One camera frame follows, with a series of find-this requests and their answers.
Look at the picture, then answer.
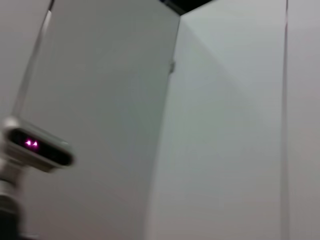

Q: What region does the grey robot neck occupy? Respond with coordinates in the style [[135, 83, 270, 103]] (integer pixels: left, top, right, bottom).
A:
[[0, 159, 26, 240]]

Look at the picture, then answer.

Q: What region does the white robot head camera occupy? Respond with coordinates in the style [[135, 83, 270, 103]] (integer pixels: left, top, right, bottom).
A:
[[0, 116, 75, 174]]

